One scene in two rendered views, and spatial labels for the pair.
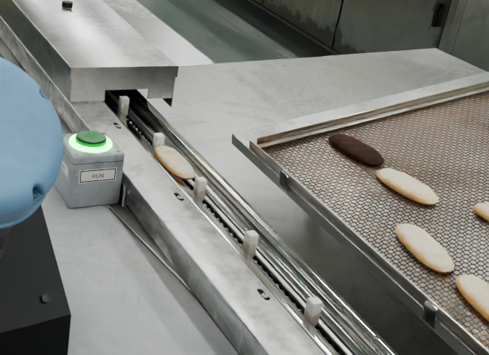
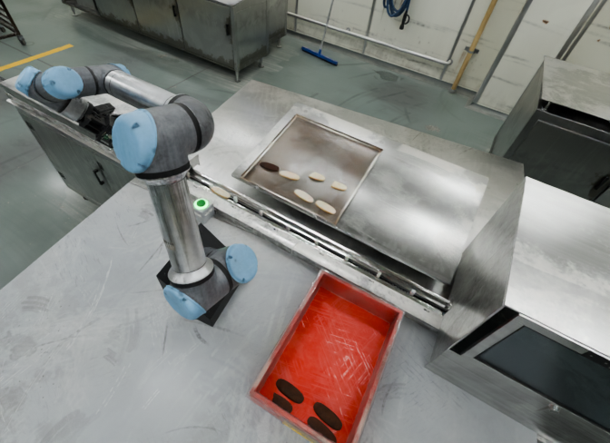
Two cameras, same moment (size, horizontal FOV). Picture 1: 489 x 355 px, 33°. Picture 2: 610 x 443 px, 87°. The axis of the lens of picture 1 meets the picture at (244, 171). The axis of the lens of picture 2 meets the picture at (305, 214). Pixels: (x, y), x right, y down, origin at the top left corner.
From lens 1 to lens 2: 0.66 m
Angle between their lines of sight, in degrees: 34
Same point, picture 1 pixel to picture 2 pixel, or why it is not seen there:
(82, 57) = not seen: hidden behind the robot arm
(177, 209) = (237, 212)
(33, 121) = (250, 253)
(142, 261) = (236, 231)
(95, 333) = not seen: hidden behind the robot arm
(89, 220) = (212, 225)
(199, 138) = (214, 172)
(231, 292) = (268, 233)
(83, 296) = not seen: hidden behind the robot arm
